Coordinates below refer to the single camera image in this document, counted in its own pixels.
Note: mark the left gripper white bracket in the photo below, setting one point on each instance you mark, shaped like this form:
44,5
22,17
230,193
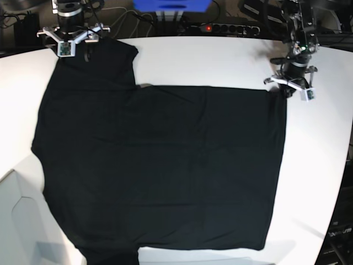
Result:
293,77

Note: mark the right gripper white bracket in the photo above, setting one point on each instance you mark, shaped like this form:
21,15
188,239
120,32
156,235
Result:
84,34

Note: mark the black T-shirt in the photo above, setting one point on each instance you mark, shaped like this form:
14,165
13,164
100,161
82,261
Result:
175,167

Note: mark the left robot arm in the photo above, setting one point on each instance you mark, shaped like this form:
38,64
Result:
301,38

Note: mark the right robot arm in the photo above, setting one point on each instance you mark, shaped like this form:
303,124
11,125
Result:
77,22

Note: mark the blue plastic box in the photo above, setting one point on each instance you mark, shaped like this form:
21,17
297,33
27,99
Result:
172,5

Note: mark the black power strip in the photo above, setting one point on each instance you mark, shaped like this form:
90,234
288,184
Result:
217,29

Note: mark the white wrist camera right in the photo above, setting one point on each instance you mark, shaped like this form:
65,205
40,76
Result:
66,49

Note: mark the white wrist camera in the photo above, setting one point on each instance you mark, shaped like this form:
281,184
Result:
66,49
307,94

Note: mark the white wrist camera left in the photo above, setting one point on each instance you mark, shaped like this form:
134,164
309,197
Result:
307,94

